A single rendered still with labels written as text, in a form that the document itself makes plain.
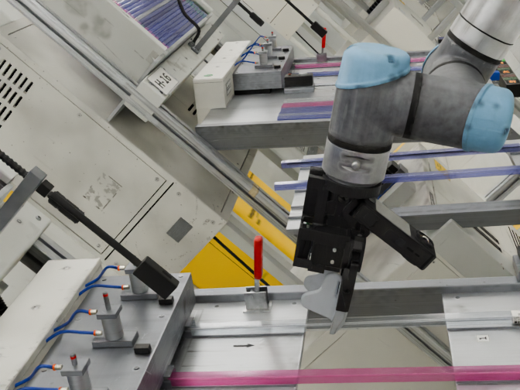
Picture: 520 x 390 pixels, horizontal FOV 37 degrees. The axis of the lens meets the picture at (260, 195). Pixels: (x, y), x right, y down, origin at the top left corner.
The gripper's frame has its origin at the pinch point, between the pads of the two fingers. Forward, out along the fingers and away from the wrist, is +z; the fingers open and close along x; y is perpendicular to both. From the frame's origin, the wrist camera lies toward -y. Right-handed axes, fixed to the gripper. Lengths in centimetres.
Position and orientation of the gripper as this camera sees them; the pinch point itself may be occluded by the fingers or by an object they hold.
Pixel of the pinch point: (340, 322)
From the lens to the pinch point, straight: 100.3
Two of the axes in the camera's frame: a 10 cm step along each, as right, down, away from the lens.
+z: -1.4, 9.1, 4.0
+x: -1.3, 3.8, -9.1
